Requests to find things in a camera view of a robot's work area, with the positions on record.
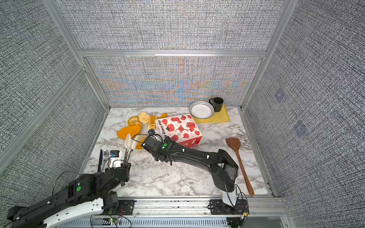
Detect white and red paper bag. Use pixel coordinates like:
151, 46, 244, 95
155, 114, 203, 148

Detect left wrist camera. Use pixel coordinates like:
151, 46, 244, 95
108, 150, 122, 168

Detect black mug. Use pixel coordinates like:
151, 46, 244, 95
209, 97, 224, 112

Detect silver fork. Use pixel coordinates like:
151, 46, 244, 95
101, 150, 110, 172

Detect wooden spatula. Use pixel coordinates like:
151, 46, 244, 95
225, 137, 255, 196

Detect yellow cutting board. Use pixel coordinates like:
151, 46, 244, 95
193, 104, 230, 124

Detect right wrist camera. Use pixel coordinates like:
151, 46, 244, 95
147, 129, 156, 137

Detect pale knotted bun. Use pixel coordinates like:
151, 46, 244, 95
138, 112, 150, 124

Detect large orange oval bread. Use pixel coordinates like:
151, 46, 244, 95
117, 125, 142, 140

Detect aluminium front rail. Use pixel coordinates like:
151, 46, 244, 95
48, 196, 296, 228

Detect aluminium cage frame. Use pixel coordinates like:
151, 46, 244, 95
1, 1, 298, 172

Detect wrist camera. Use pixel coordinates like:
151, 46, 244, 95
108, 150, 122, 168
147, 129, 156, 137

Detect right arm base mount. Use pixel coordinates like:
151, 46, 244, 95
207, 199, 249, 215

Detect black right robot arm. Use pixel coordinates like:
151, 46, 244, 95
141, 136, 238, 207

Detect metal tongs with white tips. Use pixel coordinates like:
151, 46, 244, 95
123, 134, 138, 165

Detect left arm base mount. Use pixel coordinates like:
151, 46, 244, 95
99, 199, 136, 216

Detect small round bun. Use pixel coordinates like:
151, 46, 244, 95
127, 116, 139, 126

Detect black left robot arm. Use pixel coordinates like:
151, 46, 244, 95
7, 163, 131, 228

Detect ridged yellow pastry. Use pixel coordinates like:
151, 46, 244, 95
148, 116, 158, 131

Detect black rimmed white bowl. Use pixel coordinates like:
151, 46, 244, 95
189, 101, 214, 119

